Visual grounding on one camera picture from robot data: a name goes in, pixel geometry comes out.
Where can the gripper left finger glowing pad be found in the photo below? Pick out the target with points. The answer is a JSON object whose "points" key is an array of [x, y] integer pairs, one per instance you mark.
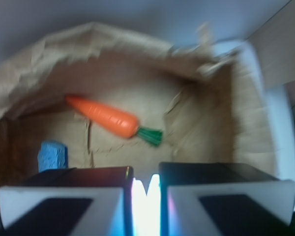
{"points": [[70, 202]]}

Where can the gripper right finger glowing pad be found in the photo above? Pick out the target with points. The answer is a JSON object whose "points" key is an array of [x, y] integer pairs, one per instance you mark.
{"points": [[224, 199]]}

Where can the blue sponge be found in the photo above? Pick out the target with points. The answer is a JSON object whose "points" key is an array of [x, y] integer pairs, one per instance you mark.
{"points": [[52, 155]]}

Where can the orange plastic toy carrot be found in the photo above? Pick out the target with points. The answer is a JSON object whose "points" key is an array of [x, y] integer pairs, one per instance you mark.
{"points": [[118, 122]]}

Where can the brown paper bag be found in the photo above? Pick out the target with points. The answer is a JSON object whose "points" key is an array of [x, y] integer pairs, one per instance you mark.
{"points": [[207, 103]]}

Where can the white plastic bin lid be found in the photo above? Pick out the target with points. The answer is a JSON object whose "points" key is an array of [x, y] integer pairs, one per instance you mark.
{"points": [[268, 118]]}

